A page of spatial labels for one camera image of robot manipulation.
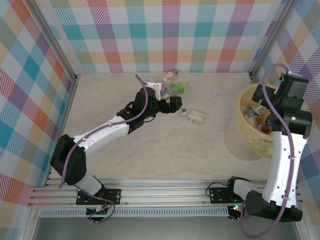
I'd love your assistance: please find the yellow round bin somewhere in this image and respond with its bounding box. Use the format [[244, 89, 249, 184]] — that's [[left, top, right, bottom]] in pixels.
[[233, 83, 278, 158]]

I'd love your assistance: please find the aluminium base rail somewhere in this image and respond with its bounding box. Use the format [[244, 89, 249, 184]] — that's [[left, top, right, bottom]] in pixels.
[[27, 177, 304, 208]]

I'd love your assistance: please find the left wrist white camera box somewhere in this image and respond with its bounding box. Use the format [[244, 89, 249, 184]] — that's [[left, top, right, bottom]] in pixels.
[[145, 81, 164, 101]]

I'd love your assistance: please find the left aluminium upright post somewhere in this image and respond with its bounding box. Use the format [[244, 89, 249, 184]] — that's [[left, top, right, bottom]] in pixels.
[[28, 0, 81, 83]]

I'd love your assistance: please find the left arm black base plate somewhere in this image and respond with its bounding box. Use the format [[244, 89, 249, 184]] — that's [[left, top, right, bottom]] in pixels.
[[76, 188, 122, 206]]

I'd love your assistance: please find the right small circuit board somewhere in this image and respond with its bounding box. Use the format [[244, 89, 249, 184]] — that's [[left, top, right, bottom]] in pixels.
[[228, 204, 247, 219]]

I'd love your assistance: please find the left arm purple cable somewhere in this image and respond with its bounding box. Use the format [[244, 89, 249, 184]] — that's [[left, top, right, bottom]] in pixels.
[[58, 74, 150, 225]]

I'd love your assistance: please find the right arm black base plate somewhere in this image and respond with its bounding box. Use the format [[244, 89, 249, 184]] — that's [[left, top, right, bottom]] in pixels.
[[208, 186, 247, 205]]

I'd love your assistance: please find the green label plastic bottle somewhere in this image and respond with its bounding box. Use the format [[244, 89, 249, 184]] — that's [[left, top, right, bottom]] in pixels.
[[170, 82, 195, 95]]

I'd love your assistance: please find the grey slotted cable duct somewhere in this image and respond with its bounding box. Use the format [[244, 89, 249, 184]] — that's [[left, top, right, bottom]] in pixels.
[[39, 206, 230, 218]]

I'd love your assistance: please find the aluminium upright post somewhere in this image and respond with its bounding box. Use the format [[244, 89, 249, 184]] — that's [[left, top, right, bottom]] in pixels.
[[28, 0, 81, 83], [249, 0, 300, 77]]

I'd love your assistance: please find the right aluminium upright post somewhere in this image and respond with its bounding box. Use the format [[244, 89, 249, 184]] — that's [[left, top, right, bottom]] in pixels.
[[249, 0, 300, 77]]

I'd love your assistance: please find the small circuit board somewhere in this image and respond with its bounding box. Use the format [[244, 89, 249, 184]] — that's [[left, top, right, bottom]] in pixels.
[[228, 204, 247, 219], [86, 205, 111, 218]]

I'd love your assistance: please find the clear bottle green cap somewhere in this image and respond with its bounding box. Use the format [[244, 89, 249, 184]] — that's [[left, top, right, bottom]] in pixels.
[[179, 107, 206, 126]]

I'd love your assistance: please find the left aluminium side rail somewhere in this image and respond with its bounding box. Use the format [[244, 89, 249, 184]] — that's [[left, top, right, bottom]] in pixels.
[[43, 74, 80, 188]]

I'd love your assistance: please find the small beige label bottle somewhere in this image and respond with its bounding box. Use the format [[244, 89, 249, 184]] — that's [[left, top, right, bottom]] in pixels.
[[163, 69, 180, 82]]

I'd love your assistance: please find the left small circuit board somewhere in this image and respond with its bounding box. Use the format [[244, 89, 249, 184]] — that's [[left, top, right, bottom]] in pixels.
[[86, 205, 111, 218]]

